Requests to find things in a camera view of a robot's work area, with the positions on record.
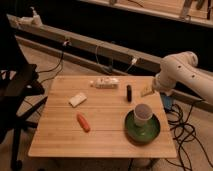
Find wooden table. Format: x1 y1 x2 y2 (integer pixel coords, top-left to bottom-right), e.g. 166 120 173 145
28 76 177 158

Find white device on rail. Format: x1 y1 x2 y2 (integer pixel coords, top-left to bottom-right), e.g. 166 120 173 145
18 6 43 27

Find white paper cup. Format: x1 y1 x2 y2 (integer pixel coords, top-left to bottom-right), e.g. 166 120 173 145
133 104 153 126

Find orange carrot toy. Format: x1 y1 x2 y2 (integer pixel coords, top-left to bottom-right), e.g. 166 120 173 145
77 114 90 132

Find green bowl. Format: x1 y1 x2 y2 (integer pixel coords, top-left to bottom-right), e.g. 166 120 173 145
124 111 160 144

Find black office chair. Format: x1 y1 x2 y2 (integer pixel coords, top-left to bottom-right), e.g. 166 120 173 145
0 12 47 171

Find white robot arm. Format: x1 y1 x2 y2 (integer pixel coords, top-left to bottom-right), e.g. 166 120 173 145
152 51 213 104

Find blue box on floor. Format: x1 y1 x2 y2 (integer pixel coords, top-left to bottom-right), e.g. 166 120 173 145
161 95 173 110

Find yellow cheese wedge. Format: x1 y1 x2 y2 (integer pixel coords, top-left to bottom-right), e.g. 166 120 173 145
140 85 154 97

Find long metal rail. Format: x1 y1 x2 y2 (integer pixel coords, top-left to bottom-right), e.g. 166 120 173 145
7 14 213 112

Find white rectangular block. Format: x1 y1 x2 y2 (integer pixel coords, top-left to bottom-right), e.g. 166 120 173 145
69 93 87 107

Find black floor cables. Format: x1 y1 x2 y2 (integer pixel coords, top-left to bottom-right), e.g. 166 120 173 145
165 99 213 171

